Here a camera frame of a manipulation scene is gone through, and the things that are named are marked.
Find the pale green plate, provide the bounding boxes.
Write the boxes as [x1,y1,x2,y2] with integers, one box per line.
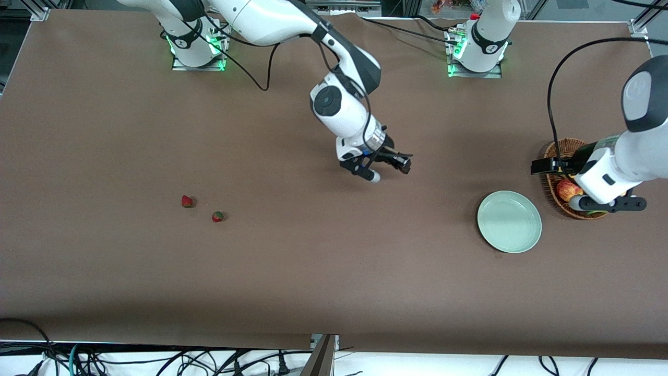
[477,190,543,254]

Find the brown wicker basket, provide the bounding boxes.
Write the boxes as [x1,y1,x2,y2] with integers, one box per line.
[542,138,610,220]

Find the red apple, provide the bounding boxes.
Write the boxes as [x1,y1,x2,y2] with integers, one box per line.
[556,179,583,202]

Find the brown table cover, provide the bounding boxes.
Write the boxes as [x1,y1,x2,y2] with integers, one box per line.
[0,9,668,361]

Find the grey device box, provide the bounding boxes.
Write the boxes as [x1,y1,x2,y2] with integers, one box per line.
[304,0,383,17]

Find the colourful background objects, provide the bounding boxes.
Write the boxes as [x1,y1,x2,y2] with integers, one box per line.
[431,0,473,15]

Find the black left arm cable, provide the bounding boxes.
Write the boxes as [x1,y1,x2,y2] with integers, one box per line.
[546,0,668,165]

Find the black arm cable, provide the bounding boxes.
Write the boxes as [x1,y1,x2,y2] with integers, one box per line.
[177,10,374,152]
[546,0,668,165]

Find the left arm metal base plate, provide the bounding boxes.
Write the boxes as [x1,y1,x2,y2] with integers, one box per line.
[446,29,503,79]

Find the black cable on table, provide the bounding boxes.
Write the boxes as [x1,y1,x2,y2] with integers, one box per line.
[357,15,462,48]

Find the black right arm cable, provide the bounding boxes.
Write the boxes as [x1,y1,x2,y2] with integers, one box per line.
[177,10,374,152]

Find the aluminium profile post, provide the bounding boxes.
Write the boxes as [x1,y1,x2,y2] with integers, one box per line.
[302,333,340,376]

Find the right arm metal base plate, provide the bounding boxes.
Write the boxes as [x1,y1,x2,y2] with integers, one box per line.
[171,21,229,72]

